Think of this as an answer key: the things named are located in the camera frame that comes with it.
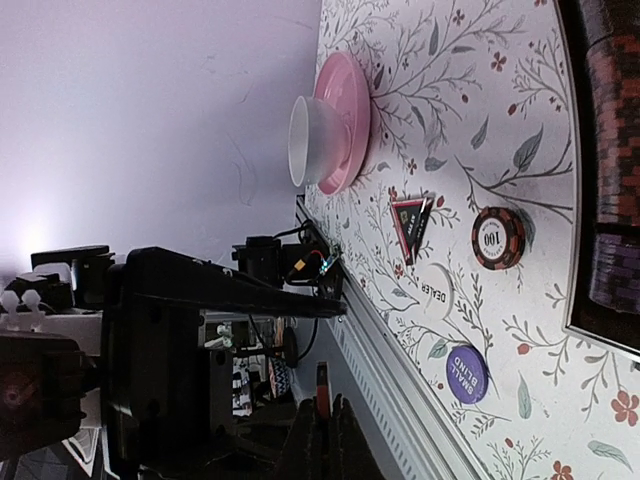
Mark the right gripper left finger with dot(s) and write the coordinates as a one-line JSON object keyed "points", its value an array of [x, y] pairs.
{"points": [[285, 438]]}

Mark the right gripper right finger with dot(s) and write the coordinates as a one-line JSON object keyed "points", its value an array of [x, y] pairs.
{"points": [[350, 457]]}

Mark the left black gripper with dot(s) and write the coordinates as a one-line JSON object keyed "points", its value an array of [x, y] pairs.
{"points": [[166, 399]]}

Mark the black triangle button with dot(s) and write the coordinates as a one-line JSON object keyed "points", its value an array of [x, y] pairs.
{"points": [[410, 217]]}

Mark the short chip stack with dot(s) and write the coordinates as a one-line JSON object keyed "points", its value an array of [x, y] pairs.
{"points": [[498, 238]]}

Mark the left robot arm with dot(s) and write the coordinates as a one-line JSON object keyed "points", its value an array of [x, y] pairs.
{"points": [[44, 378]]}

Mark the blue small blind button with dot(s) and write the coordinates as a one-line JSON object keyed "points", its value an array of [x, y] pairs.
{"points": [[467, 374]]}

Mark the white dealer button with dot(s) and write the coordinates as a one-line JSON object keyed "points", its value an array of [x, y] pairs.
{"points": [[437, 290]]}

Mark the white bowl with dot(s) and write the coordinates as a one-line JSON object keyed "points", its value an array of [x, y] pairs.
{"points": [[319, 141]]}

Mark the pink plate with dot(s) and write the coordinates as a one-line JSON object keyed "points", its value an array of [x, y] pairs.
{"points": [[341, 84]]}

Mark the aluminium poker case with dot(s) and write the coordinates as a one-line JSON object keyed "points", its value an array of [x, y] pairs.
{"points": [[616, 332]]}

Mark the chip row in case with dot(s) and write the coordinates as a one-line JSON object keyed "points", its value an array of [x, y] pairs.
{"points": [[612, 62]]}

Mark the front aluminium rail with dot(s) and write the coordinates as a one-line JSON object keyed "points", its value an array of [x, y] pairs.
{"points": [[396, 348]]}

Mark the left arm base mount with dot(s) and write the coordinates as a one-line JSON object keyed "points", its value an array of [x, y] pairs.
{"points": [[298, 257]]}

